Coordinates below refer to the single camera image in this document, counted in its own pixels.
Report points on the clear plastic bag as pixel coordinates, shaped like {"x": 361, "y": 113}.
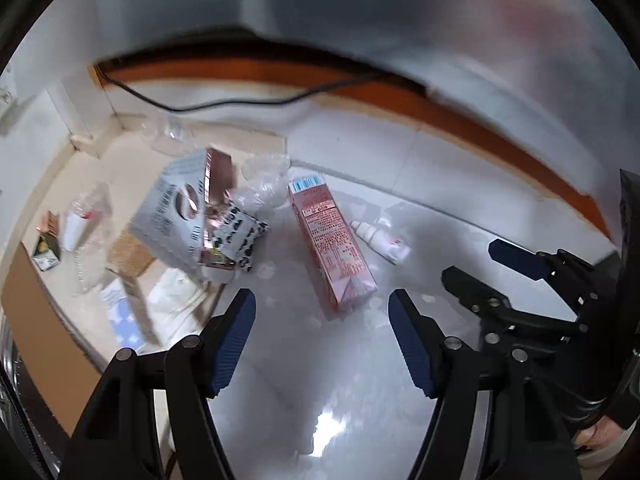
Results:
{"x": 350, "y": 15}

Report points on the white paper bag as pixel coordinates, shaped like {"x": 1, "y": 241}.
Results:
{"x": 175, "y": 297}

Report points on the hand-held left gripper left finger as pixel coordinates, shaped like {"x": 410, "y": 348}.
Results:
{"x": 231, "y": 345}

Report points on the black and white patterned packet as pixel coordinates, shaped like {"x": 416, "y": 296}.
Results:
{"x": 242, "y": 235}

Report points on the pink drink carton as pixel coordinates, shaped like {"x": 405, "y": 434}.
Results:
{"x": 332, "y": 247}

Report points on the crumpled clear plastic wrap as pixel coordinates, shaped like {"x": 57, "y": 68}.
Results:
{"x": 262, "y": 180}

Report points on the white and pink carton box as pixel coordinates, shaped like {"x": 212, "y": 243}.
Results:
{"x": 165, "y": 212}

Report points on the small brown cardboard piece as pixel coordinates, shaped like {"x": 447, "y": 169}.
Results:
{"x": 129, "y": 256}

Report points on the person's right hand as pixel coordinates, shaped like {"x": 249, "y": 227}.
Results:
{"x": 597, "y": 432}

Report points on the brown cardboard sheet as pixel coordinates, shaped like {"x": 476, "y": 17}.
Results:
{"x": 40, "y": 330}

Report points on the white paper cup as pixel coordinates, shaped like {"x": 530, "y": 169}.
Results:
{"x": 75, "y": 230}

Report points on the white dropper bottle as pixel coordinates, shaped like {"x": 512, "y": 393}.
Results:
{"x": 382, "y": 242}

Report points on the blue and white packet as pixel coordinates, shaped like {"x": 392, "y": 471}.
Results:
{"x": 120, "y": 315}

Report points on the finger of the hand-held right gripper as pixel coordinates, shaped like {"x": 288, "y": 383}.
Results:
{"x": 515, "y": 256}
{"x": 470, "y": 287}

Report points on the orange wooden window frame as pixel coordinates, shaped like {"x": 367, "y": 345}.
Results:
{"x": 450, "y": 115}

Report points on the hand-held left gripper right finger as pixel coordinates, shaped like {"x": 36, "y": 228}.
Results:
{"x": 411, "y": 342}

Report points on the clear plastic tray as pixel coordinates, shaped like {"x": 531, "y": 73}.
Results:
{"x": 95, "y": 260}

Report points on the orange snack wrapper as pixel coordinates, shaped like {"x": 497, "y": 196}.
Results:
{"x": 49, "y": 222}

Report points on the small green carton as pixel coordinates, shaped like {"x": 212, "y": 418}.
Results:
{"x": 47, "y": 252}

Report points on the clear plastic bottle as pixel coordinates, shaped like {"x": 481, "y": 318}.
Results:
{"x": 167, "y": 135}

